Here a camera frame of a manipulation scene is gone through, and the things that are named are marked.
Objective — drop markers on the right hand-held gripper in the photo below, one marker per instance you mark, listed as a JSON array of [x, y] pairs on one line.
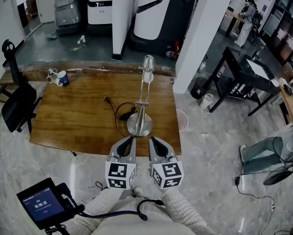
[[167, 174]]

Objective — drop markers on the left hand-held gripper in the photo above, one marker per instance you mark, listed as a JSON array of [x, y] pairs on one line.
[[119, 171]]

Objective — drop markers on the silver desk lamp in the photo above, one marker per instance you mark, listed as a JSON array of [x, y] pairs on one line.
[[140, 126]]

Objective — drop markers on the person's right forearm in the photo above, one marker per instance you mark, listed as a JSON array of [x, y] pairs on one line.
[[175, 202]]

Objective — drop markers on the person's left forearm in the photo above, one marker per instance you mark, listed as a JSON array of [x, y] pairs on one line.
[[104, 199]]

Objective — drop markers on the pink plastic basket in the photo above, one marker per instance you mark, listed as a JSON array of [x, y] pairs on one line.
[[182, 120]]

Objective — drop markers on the person's white shoe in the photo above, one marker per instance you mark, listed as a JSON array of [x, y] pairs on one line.
[[137, 192]]

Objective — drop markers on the white plastic jug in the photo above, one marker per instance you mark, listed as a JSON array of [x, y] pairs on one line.
[[206, 101]]

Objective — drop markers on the person's torso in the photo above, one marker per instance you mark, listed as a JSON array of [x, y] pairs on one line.
[[141, 226]]

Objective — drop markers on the black waste bin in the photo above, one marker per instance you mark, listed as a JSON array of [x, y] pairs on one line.
[[200, 87]]

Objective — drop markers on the long worn wooden bench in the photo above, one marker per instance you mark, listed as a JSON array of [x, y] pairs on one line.
[[87, 67]]

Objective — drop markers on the blue mug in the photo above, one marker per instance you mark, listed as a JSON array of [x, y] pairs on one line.
[[63, 78]]

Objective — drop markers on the black timer display screen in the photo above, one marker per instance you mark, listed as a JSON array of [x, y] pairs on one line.
[[42, 205]]

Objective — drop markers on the white bottle red label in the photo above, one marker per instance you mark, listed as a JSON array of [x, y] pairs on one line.
[[220, 71], [250, 92]]

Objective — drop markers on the red fire extinguisher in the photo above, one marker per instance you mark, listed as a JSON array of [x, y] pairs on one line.
[[176, 50]]

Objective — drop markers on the clear glass cup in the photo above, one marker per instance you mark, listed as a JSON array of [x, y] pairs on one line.
[[52, 77]]

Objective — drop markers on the black office chair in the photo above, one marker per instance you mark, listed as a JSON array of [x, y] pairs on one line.
[[19, 104]]

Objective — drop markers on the black metal table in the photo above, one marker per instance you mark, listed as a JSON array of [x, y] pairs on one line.
[[234, 62]]

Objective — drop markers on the black round stand base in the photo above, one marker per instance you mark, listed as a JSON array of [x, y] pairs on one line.
[[277, 177]]

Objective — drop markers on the white power strip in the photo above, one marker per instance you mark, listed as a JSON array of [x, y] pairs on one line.
[[273, 207]]

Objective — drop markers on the white flat board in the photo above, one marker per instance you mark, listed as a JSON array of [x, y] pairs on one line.
[[258, 70]]

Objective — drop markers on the white and black robot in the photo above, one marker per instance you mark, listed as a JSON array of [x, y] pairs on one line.
[[148, 16]]

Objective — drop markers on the green floor brush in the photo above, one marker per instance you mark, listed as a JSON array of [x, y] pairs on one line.
[[51, 35]]

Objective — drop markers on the light wooden side table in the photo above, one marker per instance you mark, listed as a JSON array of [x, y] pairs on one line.
[[289, 101]]

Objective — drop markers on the white service robot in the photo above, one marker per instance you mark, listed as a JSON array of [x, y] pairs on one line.
[[99, 8]]

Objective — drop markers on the plastic-wrapped grey robot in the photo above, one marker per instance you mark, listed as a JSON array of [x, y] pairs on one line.
[[66, 11]]

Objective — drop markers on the black mount bracket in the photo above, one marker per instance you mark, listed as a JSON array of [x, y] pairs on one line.
[[68, 199]]

